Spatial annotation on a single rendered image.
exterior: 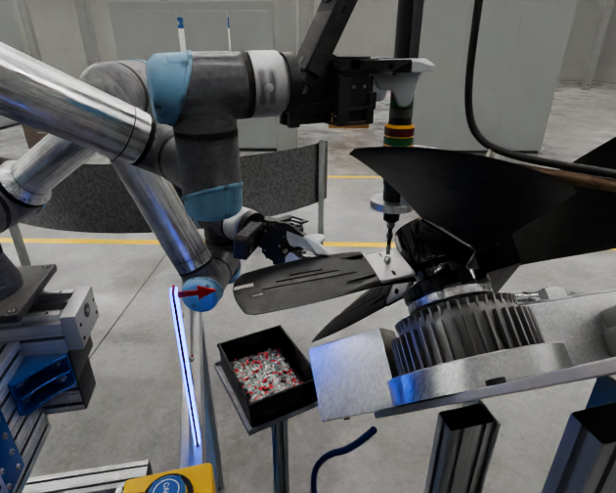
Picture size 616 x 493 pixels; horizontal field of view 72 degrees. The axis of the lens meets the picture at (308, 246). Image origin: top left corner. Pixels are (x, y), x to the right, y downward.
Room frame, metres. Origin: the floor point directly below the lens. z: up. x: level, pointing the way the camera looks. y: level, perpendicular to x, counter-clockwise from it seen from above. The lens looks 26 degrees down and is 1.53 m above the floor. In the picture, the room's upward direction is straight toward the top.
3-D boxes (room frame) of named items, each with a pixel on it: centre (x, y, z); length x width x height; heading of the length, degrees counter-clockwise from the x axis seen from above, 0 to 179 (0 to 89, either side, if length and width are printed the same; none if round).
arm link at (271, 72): (0.54, 0.05, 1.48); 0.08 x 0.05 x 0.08; 24
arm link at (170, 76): (0.51, 0.12, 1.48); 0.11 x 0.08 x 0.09; 114
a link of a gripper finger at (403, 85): (0.59, -0.13, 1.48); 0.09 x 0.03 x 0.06; 103
